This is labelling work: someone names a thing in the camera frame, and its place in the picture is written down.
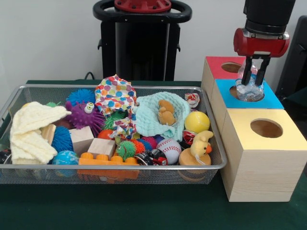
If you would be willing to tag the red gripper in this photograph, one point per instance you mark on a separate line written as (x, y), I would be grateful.
(261, 46)

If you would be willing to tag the crushed clear plastic bottle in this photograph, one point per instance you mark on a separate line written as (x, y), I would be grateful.
(250, 92)

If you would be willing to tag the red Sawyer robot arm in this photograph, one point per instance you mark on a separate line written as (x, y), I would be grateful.
(268, 14)

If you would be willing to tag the wooden three-hole box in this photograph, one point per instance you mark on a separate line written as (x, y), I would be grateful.
(263, 172)

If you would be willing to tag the silver mesh bin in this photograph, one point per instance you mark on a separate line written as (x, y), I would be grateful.
(168, 177)

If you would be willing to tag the black panel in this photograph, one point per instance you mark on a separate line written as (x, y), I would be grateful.
(297, 67)

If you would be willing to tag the yellow tennis ball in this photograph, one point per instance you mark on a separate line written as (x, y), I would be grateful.
(196, 122)

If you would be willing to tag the yellow plush duck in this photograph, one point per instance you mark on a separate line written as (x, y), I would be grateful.
(200, 146)

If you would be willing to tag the brown plush toy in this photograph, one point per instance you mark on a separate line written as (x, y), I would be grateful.
(166, 115)

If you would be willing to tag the white toy baseball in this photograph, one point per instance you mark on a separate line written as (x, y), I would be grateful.
(169, 149)

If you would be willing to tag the mint green cloth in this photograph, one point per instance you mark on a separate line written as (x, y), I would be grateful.
(146, 119)

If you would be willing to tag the polka dot cloth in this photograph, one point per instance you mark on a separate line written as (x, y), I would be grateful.
(115, 95)

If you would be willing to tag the orange building brick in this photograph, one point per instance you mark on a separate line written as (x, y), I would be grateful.
(108, 161)

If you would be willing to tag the blue spiky ball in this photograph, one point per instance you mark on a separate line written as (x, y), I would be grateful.
(80, 95)

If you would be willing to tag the dark green tablecloth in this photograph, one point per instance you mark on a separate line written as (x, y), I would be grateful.
(144, 210)

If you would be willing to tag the purple spiky monster toy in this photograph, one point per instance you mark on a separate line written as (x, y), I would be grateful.
(81, 117)

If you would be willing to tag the cream knitted cloth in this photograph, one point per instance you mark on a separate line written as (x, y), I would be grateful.
(28, 119)

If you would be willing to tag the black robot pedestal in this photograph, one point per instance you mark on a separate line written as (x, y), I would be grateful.
(141, 48)

